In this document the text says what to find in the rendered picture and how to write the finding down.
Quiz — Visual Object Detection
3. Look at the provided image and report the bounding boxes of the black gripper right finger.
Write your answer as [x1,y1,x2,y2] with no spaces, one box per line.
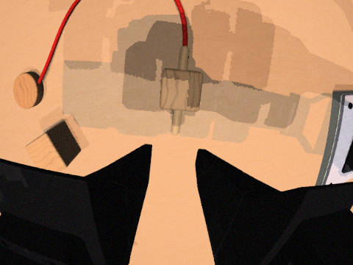
[195,149,353,265]

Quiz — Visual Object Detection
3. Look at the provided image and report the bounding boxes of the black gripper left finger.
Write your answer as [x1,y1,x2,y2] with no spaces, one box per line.
[0,144,152,265]

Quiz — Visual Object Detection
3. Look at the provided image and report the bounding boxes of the thin wooden stick with red string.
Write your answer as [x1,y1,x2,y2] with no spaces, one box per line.
[38,0,189,135]

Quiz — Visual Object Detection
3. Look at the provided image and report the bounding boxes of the brown wooden block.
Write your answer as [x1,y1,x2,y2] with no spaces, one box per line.
[26,121,82,172]
[160,68,203,112]

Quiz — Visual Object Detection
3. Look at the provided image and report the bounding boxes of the round wooden button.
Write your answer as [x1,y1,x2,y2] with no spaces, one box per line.
[13,71,44,109]

